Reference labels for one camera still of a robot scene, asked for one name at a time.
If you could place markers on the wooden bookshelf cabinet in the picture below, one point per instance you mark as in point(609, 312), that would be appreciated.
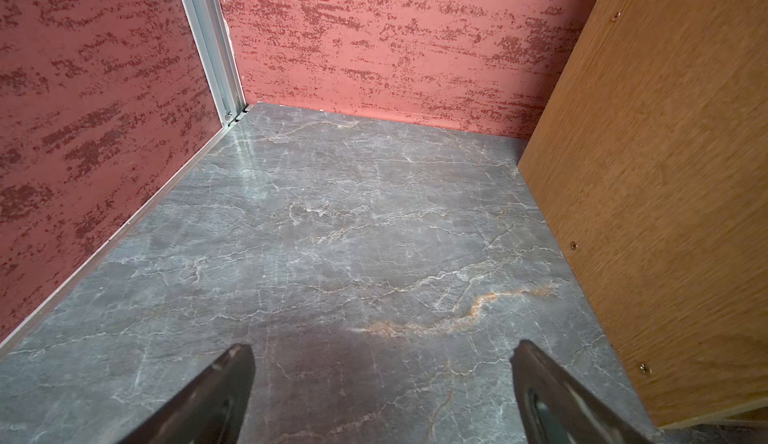
point(649, 164)

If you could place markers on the left aluminium corner post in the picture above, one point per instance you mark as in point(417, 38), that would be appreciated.
point(213, 41)

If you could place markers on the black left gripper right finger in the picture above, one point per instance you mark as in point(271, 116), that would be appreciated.
point(556, 408)

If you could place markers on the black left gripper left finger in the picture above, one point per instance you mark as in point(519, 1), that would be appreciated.
point(210, 409)

